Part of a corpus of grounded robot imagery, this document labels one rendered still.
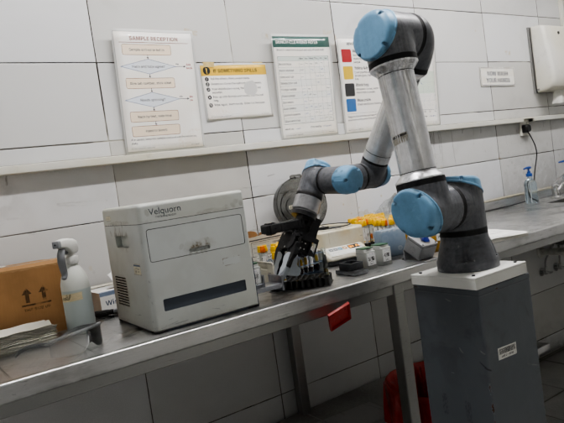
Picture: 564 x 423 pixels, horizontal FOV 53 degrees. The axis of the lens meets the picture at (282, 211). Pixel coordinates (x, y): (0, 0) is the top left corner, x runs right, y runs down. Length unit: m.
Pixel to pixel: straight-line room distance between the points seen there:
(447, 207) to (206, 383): 1.19
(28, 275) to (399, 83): 1.04
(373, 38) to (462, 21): 1.87
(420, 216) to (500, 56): 2.19
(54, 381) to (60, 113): 0.97
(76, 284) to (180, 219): 0.32
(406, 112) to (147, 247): 0.66
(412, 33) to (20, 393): 1.13
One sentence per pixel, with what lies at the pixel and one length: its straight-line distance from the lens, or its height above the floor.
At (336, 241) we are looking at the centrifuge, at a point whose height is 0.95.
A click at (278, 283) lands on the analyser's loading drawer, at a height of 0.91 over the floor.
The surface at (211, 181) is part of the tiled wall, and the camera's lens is 2.11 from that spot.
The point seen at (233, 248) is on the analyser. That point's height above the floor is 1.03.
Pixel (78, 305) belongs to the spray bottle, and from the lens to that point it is 1.51.
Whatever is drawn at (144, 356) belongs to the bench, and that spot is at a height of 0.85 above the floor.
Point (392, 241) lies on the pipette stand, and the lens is 1.90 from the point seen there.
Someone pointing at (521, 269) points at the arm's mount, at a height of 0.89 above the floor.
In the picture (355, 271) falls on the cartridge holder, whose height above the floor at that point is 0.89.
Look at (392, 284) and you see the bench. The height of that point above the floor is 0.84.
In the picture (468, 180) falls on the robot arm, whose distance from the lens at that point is 1.44.
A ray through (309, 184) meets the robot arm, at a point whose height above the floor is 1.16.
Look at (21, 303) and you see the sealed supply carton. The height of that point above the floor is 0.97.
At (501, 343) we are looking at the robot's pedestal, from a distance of 1.46.
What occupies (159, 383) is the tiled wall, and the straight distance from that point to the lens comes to 2.09.
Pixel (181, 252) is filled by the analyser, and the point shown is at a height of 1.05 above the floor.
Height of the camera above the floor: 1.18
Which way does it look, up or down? 3 degrees down
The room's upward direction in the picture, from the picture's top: 8 degrees counter-clockwise
